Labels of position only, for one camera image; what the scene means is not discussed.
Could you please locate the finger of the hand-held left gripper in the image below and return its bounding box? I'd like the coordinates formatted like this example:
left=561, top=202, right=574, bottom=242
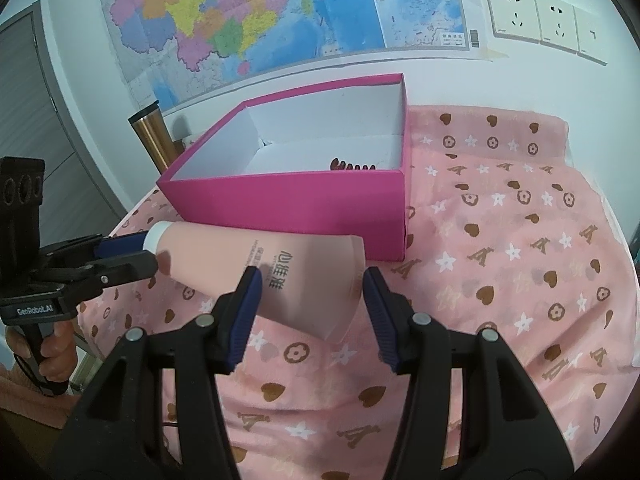
left=42, top=231, right=149, bottom=269
left=50, top=251, right=159, bottom=307

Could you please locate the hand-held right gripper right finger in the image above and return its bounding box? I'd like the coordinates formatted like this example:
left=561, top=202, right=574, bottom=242
left=362, top=267, right=576, bottom=480

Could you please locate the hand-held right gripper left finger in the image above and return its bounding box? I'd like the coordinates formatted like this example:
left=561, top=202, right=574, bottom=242
left=60, top=266, right=263, bottom=480

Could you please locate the pink cosmetic tube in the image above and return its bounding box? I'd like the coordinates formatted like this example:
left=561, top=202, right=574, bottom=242
left=142, top=221, right=367, bottom=345

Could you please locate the pink cardboard box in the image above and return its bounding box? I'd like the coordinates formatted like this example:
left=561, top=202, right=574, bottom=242
left=156, top=73, right=413, bottom=262

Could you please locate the person's left forearm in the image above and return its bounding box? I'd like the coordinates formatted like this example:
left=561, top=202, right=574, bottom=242
left=0, top=360, right=66, bottom=413

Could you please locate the person's left hand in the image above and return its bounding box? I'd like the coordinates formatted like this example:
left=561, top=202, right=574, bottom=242
left=5, top=321, right=80, bottom=383

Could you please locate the grey door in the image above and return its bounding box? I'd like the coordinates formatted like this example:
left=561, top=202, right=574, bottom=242
left=0, top=2, right=123, bottom=261

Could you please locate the gold metal tumbler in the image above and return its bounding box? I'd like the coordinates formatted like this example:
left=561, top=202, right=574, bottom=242
left=127, top=101, right=185, bottom=173

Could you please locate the pink printed blanket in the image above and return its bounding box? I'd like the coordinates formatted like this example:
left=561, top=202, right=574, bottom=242
left=77, top=105, right=640, bottom=480

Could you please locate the colourful wall map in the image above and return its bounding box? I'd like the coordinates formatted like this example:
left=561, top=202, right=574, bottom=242
left=97, top=0, right=488, bottom=111

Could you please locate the white wall socket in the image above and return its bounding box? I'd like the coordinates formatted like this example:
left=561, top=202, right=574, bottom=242
left=484, top=0, right=541, bottom=43
left=532, top=0, right=581, bottom=53

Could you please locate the white wall switch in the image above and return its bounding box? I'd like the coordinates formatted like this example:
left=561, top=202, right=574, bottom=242
left=574, top=6, right=610, bottom=66

